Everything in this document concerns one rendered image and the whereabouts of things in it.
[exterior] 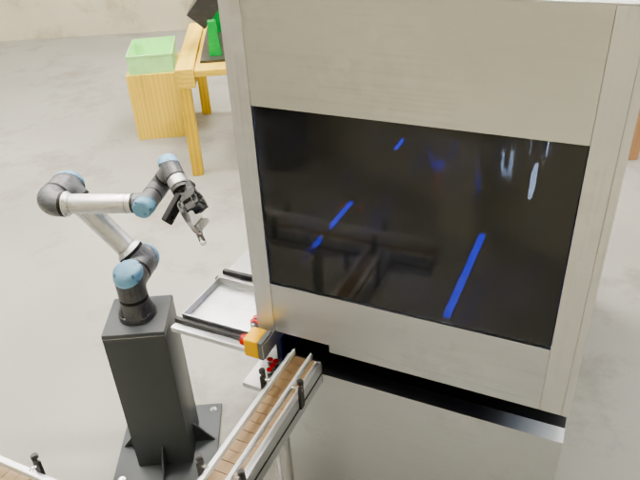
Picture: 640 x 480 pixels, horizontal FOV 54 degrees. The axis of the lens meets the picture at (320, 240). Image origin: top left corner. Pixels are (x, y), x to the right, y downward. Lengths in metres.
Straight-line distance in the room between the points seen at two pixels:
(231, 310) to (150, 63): 4.17
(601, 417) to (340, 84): 2.32
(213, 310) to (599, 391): 2.01
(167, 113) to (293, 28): 4.89
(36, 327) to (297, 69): 2.94
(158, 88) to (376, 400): 4.73
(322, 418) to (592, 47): 1.51
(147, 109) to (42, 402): 3.53
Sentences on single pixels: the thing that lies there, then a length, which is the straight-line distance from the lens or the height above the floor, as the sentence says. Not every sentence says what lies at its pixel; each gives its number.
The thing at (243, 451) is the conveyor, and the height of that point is 0.93.
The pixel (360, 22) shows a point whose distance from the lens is 1.55.
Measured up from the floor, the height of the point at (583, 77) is 1.95.
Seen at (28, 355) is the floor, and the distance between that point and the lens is 4.03.
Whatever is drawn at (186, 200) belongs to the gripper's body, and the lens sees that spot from 2.32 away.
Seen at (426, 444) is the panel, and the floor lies 0.70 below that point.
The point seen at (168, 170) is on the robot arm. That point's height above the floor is 1.40.
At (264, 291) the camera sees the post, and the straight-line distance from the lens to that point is 2.06.
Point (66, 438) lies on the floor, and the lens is 3.45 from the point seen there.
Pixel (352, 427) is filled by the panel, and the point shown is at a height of 0.67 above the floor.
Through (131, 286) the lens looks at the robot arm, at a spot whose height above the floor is 0.97.
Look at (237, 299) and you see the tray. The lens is 2.53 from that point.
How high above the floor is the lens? 2.38
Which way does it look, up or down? 32 degrees down
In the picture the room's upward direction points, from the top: 3 degrees counter-clockwise
